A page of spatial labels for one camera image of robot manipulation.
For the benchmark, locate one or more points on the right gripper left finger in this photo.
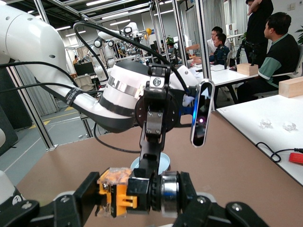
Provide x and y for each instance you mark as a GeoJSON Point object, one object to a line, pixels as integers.
{"type": "Point", "coordinates": [59, 210]}

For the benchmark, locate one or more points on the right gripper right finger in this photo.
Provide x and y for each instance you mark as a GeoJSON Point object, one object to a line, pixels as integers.
{"type": "Point", "coordinates": [203, 212]}

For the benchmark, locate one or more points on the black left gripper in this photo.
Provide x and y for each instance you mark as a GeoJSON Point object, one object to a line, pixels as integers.
{"type": "Point", "coordinates": [171, 113]}

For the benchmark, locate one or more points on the orange push-button switch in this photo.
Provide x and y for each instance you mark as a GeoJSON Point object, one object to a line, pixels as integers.
{"type": "Point", "coordinates": [120, 201]}

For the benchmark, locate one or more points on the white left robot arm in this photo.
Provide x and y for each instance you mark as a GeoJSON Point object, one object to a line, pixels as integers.
{"type": "Point", "coordinates": [30, 42]}

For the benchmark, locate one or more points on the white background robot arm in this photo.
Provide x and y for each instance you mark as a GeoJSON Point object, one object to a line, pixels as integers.
{"type": "Point", "coordinates": [132, 27]}

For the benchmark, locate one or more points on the light blue round plate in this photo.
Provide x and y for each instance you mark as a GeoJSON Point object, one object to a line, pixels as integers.
{"type": "Point", "coordinates": [165, 163]}

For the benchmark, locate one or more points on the beige office chair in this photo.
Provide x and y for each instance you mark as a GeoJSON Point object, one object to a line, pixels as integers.
{"type": "Point", "coordinates": [84, 82]}

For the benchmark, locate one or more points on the white office desk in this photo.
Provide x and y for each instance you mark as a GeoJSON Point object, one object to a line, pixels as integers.
{"type": "Point", "coordinates": [225, 75]}

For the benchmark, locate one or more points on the black computer monitor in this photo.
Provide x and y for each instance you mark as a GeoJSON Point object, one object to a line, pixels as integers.
{"type": "Point", "coordinates": [84, 68]}

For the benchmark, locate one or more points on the yellow round object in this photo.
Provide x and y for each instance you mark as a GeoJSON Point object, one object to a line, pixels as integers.
{"type": "Point", "coordinates": [148, 31]}

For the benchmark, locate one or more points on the seated people in background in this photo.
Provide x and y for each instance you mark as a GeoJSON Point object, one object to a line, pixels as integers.
{"type": "Point", "coordinates": [210, 45]}

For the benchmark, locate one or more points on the white side table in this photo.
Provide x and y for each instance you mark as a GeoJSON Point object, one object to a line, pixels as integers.
{"type": "Point", "coordinates": [248, 113]}

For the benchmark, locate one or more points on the man in dark blue shirt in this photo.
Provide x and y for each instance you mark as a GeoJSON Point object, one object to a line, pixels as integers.
{"type": "Point", "coordinates": [222, 53]}

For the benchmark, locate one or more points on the light wooden block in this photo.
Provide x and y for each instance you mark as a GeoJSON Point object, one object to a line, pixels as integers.
{"type": "Point", "coordinates": [247, 69]}
{"type": "Point", "coordinates": [292, 87]}

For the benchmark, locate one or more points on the small white plastic piece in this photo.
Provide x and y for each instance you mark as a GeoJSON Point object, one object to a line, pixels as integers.
{"type": "Point", "coordinates": [290, 126]}
{"type": "Point", "coordinates": [265, 124]}

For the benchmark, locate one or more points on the red flat object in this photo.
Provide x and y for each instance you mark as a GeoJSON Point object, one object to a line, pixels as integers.
{"type": "Point", "coordinates": [297, 158]}

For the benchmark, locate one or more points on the grey curtain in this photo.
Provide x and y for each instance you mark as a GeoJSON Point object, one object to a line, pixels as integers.
{"type": "Point", "coordinates": [42, 99]}

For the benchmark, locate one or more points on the black partition panel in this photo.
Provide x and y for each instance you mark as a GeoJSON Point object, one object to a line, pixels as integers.
{"type": "Point", "coordinates": [11, 101]}

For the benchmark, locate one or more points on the standing person in black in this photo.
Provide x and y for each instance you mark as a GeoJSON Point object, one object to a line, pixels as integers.
{"type": "Point", "coordinates": [258, 26]}

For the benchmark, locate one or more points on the man in green-black shirt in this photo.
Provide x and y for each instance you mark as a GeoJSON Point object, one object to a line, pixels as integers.
{"type": "Point", "coordinates": [281, 54]}

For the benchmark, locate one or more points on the green plant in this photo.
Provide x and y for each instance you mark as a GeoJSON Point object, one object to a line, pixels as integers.
{"type": "Point", "coordinates": [300, 35]}

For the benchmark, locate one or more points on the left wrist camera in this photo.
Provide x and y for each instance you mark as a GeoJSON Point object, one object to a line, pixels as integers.
{"type": "Point", "coordinates": [201, 132]}

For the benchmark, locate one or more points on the aluminium frame post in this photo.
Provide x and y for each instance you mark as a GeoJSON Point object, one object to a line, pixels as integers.
{"type": "Point", "coordinates": [204, 47]}
{"type": "Point", "coordinates": [50, 145]}

